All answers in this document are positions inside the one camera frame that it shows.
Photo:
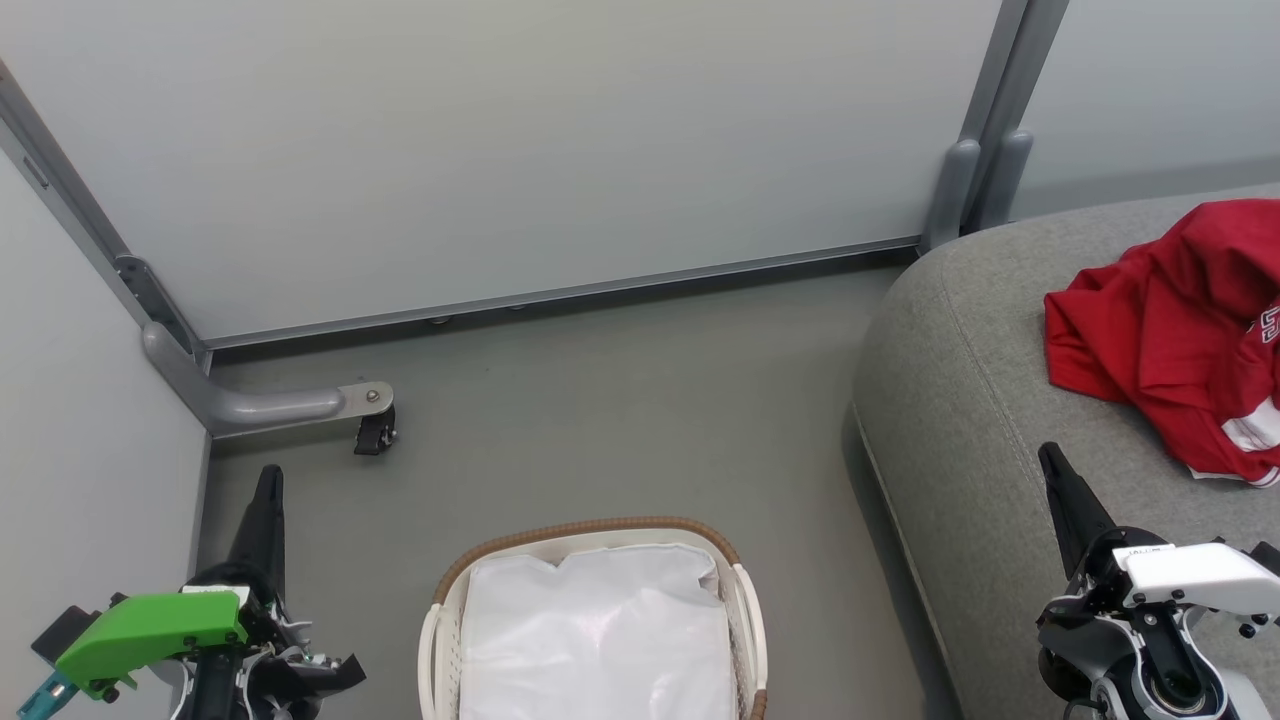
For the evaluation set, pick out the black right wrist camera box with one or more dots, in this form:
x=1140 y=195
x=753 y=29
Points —
x=1265 y=558

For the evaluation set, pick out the grey metal hinge bracket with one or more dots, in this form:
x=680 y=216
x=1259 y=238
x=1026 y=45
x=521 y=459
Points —
x=155 y=305

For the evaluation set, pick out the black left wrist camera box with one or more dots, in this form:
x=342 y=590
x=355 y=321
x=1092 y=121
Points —
x=65 y=630

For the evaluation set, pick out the white basket with brown rim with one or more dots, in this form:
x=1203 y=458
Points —
x=440 y=640

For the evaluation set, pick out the grey partition foot bar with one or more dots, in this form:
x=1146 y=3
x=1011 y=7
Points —
x=260 y=405

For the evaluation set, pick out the grey rounded partition leg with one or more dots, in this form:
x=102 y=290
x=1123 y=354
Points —
x=1002 y=180
x=950 y=195

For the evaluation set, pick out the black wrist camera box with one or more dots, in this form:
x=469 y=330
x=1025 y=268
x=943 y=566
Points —
x=65 y=630
x=1265 y=558

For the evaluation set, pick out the red shirt with white trim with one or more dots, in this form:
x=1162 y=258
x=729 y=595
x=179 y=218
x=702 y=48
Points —
x=1180 y=330

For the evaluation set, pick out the black caster wheel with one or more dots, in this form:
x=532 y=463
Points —
x=375 y=432

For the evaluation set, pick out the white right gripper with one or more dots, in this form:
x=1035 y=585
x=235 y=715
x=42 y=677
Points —
x=1195 y=575

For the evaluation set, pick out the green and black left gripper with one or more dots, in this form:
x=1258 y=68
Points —
x=150 y=630

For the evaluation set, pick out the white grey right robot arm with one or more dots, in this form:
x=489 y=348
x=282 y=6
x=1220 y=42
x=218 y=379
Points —
x=1150 y=670

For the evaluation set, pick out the white plastic basket liner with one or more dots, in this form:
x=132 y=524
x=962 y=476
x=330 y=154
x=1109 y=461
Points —
x=600 y=640

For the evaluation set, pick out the grey fabric sofa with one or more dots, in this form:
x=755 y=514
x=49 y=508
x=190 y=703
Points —
x=980 y=420

